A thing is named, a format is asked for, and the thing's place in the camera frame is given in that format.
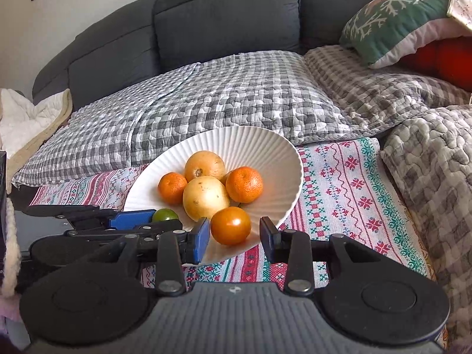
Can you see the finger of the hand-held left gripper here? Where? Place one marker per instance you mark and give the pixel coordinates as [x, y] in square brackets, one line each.
[131, 218]
[96, 233]

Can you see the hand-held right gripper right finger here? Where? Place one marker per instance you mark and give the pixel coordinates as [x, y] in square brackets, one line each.
[267, 239]

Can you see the white ribbed plate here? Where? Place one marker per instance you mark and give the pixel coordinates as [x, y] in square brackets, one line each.
[265, 162]

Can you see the orange tomato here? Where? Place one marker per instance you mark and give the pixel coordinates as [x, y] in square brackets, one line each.
[230, 225]

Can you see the brown checkered pillow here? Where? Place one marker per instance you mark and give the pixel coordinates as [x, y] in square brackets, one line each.
[387, 88]

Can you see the grey gingham quilt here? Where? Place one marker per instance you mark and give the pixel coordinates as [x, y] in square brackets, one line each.
[221, 92]

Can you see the green snowflake cushion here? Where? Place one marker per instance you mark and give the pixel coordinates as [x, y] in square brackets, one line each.
[387, 18]

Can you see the small tangerine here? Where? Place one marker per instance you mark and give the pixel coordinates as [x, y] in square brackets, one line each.
[172, 188]

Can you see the white blanket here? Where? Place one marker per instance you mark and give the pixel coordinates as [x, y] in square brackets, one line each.
[29, 118]

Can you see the white floral cloth bag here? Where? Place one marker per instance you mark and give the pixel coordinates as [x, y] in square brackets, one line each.
[461, 3]

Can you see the pale yellow round pear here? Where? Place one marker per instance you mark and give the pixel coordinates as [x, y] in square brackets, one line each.
[204, 197]

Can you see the large tangerine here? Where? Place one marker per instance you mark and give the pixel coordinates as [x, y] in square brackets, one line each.
[244, 184]

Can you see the red green patterned tablecloth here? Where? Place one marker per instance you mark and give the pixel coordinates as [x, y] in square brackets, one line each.
[350, 199]

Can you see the golden yellow round pear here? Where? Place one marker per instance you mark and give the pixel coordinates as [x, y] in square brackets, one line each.
[204, 164]

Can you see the red cushion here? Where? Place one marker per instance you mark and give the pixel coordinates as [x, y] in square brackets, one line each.
[442, 59]

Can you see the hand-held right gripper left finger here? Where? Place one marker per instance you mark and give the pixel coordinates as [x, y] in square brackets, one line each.
[201, 241]

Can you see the dark grey sofa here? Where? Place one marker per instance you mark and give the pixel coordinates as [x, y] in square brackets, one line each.
[221, 14]

